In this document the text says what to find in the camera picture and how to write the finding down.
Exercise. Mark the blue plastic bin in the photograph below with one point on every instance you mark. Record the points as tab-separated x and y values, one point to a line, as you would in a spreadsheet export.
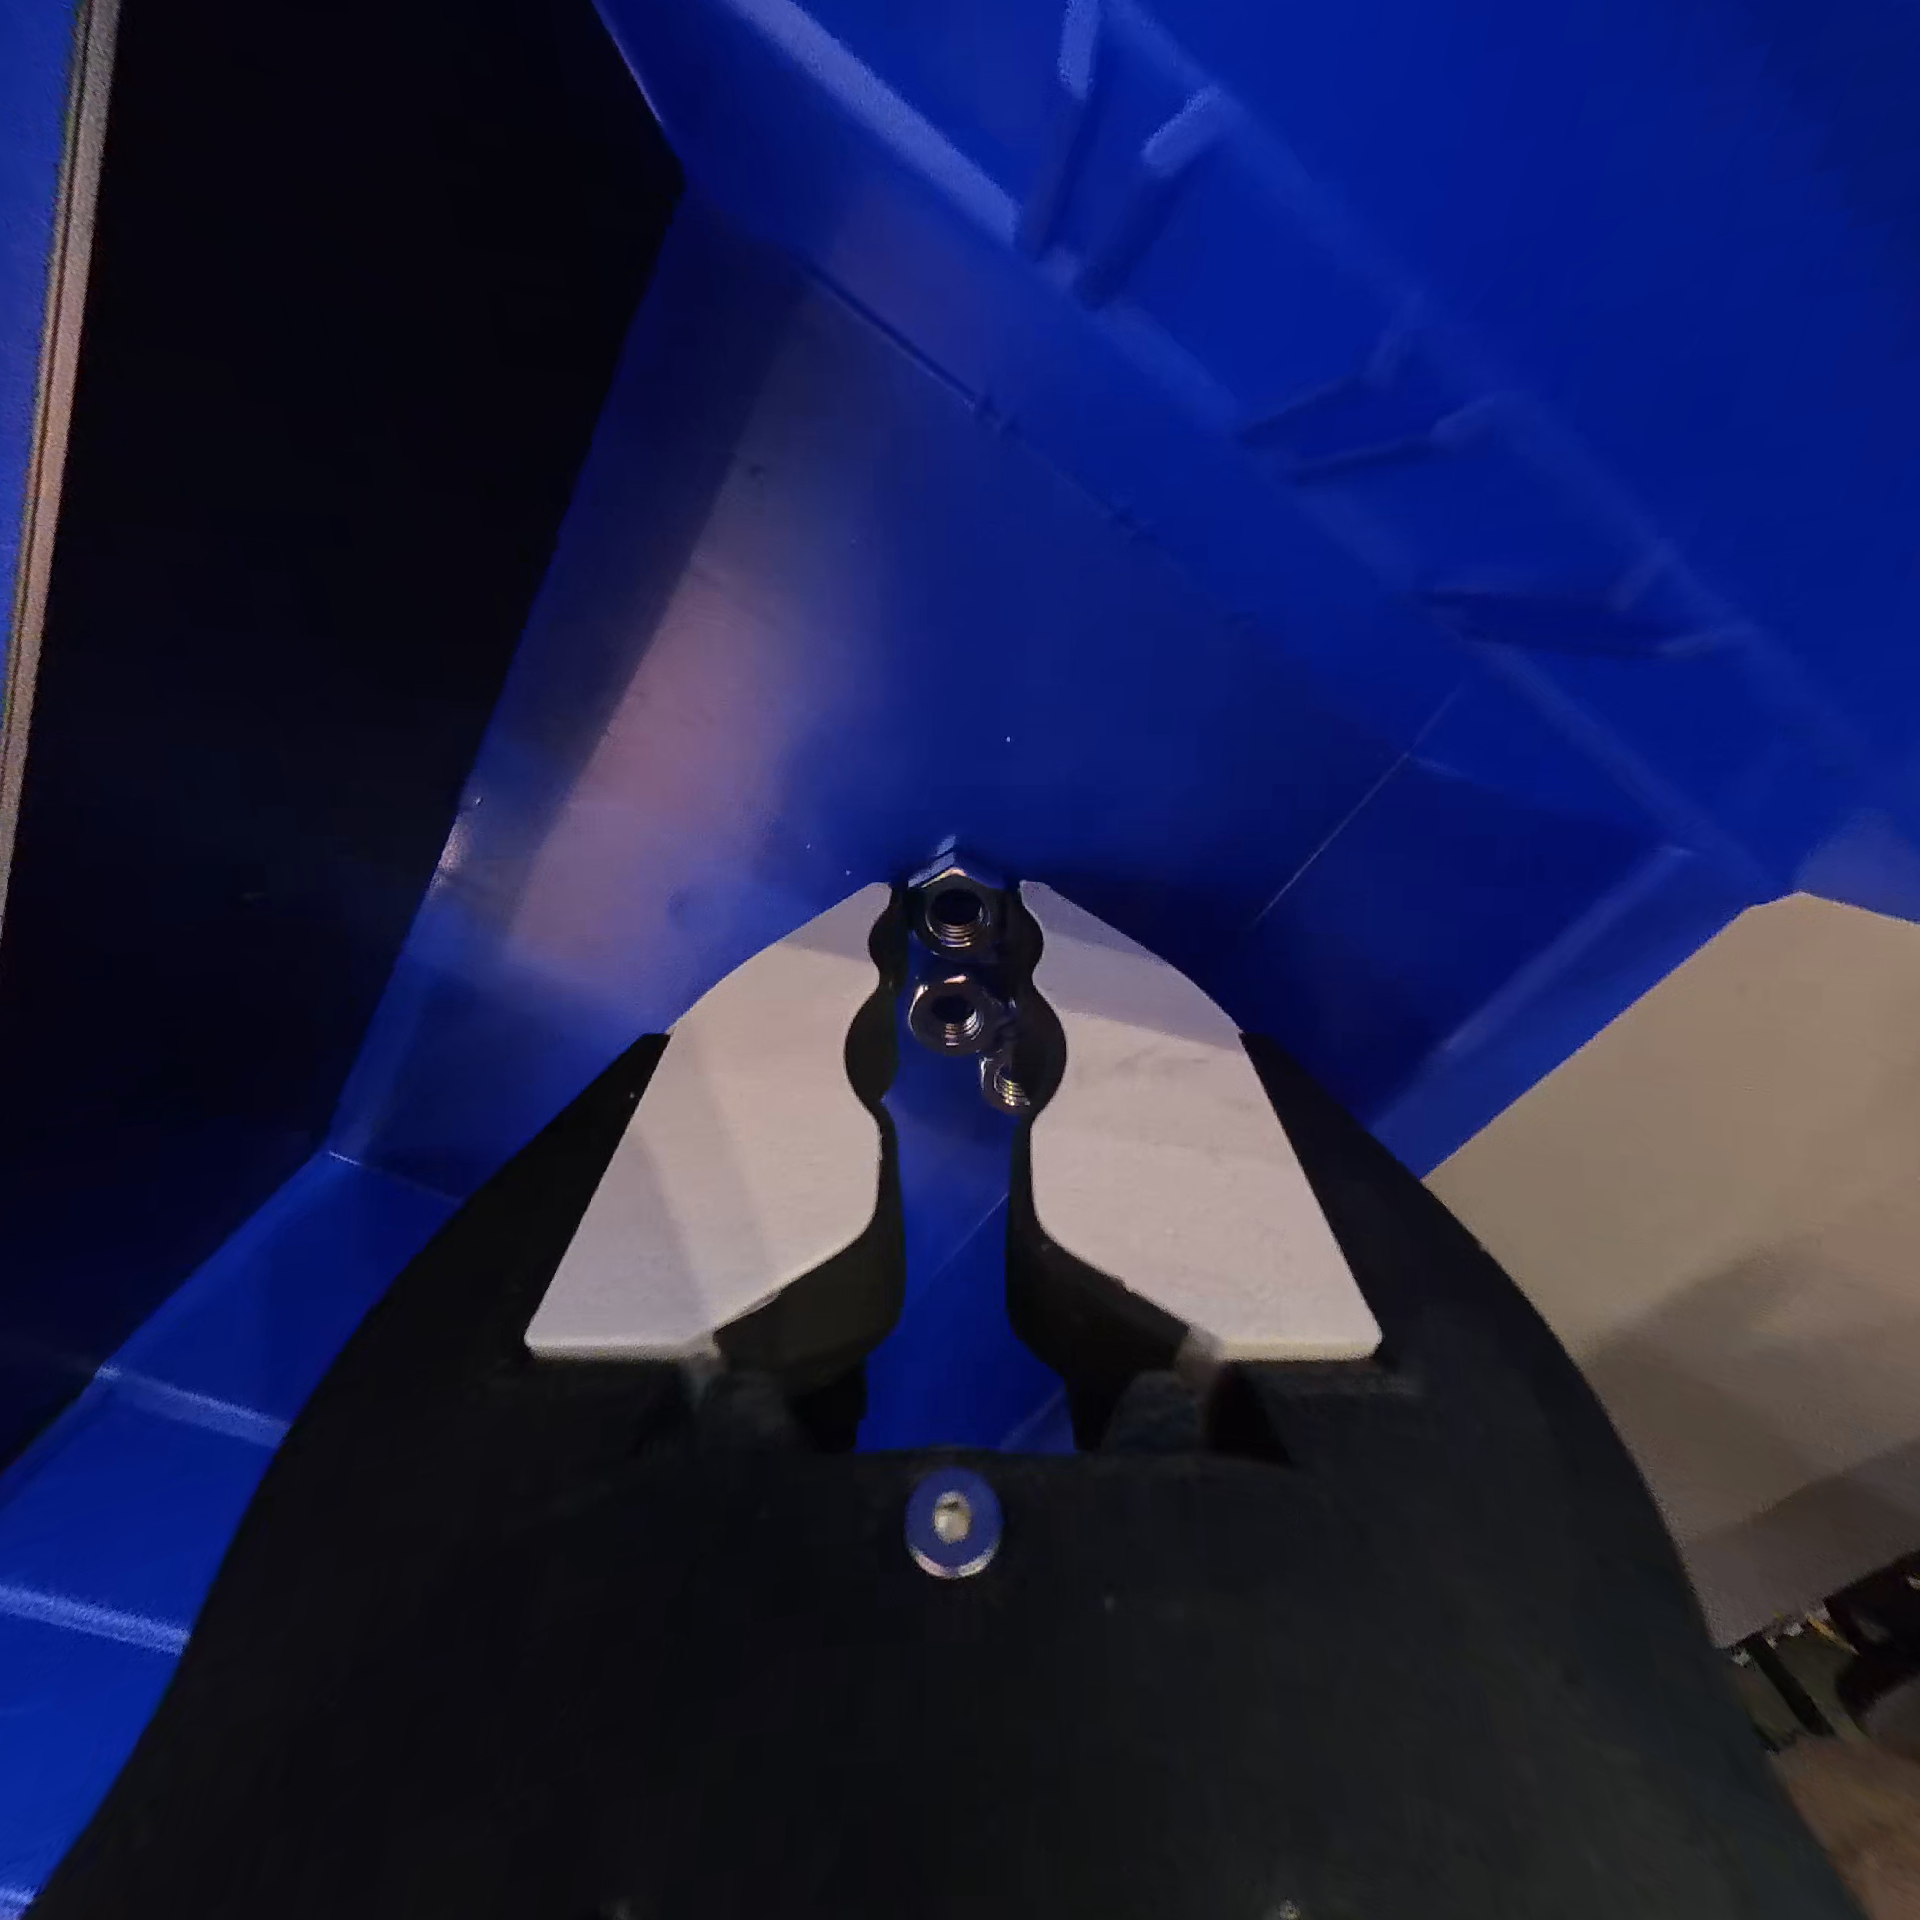
1202	600

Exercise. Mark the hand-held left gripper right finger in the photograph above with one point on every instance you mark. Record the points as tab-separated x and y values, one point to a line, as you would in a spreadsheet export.
1187	1186

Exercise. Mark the grey desk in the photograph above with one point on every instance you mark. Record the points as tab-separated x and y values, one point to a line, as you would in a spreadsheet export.
1727	1201

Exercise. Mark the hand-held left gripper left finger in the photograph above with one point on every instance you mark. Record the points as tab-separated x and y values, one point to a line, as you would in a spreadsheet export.
721	1171

